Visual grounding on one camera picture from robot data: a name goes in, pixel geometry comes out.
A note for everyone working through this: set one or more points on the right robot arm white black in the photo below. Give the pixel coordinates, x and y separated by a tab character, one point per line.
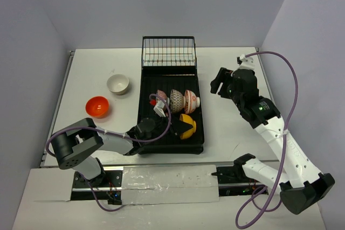
302	184

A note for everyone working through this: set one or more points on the silver tape strip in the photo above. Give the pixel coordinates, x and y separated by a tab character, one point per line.
169	185

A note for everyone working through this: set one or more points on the black wire plate holder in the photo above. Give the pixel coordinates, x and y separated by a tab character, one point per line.
169	55

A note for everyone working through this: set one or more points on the dark floral patterned bowl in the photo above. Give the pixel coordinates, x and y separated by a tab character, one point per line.
163	95

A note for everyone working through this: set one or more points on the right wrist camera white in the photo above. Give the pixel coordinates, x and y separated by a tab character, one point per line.
245	62

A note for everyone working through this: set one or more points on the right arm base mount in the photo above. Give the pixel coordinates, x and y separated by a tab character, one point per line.
232	184

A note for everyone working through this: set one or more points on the white ceramic bowl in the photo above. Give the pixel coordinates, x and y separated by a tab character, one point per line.
118	84

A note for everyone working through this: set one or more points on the orange plastic bowl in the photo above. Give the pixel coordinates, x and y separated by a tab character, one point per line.
97	107

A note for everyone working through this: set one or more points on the orange white patterned bowl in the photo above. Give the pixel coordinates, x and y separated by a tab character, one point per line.
192	102

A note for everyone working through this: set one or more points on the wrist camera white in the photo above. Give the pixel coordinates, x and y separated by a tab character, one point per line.
245	62
158	107

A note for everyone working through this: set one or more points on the black dish rack tray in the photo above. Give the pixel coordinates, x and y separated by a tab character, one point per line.
170	143

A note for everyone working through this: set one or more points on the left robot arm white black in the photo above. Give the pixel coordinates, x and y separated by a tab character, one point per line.
74	146

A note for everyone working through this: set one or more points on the yellow plastic bowl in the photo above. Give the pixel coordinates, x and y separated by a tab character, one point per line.
192	126

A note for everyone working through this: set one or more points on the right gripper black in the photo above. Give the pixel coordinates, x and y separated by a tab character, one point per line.
224	75

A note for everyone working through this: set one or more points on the brown geometric patterned bowl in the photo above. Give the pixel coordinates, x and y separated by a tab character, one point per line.
177	101

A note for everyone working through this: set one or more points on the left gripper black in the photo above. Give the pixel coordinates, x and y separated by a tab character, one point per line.
167	125

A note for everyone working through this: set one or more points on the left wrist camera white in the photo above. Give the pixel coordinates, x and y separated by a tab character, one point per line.
158	107

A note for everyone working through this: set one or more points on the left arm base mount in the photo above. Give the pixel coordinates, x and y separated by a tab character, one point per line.
107	187

